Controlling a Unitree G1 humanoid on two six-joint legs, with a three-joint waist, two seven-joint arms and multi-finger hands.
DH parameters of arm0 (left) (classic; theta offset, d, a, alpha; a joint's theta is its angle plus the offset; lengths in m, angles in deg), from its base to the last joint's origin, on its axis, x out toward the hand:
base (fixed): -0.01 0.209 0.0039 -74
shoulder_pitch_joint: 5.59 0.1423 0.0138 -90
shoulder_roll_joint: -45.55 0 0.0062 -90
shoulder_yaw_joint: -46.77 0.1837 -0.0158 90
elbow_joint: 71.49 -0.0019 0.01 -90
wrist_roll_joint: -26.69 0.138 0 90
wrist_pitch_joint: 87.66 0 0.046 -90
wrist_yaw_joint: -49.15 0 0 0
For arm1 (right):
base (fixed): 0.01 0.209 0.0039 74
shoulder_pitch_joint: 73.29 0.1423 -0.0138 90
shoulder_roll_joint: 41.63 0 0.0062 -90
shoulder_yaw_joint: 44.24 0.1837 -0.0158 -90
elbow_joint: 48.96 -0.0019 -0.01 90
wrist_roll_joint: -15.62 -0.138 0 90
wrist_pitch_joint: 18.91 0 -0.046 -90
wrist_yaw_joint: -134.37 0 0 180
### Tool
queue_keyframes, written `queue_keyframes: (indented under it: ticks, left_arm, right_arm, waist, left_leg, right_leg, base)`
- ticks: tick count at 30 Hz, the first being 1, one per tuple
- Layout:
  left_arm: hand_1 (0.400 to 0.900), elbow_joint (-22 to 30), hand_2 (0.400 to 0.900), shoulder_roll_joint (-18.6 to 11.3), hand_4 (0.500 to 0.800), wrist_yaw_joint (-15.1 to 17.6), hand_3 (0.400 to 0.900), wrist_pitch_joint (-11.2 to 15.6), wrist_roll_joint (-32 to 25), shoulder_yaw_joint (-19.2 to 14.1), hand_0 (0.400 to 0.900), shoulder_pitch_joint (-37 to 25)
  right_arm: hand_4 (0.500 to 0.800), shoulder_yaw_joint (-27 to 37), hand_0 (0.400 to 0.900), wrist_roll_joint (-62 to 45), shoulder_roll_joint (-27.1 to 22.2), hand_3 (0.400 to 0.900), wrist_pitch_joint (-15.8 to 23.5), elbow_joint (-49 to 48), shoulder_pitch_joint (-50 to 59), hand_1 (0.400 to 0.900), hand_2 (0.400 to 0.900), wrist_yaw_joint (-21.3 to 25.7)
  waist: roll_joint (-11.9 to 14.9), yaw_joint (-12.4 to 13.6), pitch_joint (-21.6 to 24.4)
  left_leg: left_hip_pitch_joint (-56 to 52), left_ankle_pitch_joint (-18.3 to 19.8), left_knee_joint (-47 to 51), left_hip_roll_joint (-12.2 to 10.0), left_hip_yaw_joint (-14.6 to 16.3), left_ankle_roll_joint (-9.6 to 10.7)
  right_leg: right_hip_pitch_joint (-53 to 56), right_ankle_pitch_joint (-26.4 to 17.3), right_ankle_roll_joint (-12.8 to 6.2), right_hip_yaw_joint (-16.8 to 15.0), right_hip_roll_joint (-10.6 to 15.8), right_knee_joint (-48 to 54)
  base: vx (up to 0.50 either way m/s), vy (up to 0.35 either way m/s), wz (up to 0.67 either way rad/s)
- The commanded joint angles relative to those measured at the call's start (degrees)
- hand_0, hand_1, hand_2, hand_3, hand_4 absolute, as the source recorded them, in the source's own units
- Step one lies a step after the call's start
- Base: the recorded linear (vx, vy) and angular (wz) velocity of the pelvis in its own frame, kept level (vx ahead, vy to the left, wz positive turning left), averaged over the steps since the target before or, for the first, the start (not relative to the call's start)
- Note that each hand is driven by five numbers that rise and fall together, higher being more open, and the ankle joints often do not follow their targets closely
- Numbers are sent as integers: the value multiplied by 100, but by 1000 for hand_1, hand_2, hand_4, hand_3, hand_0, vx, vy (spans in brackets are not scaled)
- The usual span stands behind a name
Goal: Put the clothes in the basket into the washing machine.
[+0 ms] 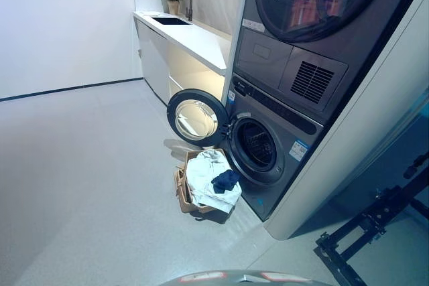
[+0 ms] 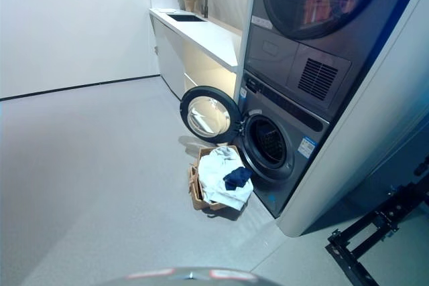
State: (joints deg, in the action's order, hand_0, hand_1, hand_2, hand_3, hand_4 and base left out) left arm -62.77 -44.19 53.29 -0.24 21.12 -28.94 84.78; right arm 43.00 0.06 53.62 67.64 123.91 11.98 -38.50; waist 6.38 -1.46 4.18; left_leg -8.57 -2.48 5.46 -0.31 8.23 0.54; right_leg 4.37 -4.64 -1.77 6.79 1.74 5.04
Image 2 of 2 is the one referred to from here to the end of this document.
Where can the navy blue garment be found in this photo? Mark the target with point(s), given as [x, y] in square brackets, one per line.
[236, 177]

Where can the round washing machine door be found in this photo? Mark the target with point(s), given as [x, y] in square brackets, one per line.
[187, 112]

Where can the woven wicker laundry basket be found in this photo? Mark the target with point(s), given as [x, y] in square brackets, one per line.
[196, 195]

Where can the washing machine drum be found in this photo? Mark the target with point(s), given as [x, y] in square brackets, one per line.
[301, 172]

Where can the light grey garment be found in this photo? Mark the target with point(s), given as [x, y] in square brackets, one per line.
[225, 152]

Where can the white garment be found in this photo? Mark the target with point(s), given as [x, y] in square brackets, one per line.
[211, 175]

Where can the white base cabinet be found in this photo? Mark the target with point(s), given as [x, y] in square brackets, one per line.
[169, 58]

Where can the white countertop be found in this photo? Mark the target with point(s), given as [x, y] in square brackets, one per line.
[207, 38]

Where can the blue energy label sticker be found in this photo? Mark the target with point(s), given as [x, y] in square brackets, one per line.
[307, 146]

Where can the grey stacked tumble dryer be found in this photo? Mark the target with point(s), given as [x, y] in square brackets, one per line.
[275, 48]

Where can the black undermount sink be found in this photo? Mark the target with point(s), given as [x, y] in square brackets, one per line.
[186, 17]

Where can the robot torso grey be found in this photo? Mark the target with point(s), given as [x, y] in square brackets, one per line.
[187, 277]

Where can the white appliance enclosure cabinet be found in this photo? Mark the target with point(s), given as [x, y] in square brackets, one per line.
[352, 165]

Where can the black metal frame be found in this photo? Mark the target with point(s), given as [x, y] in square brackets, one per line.
[348, 259]

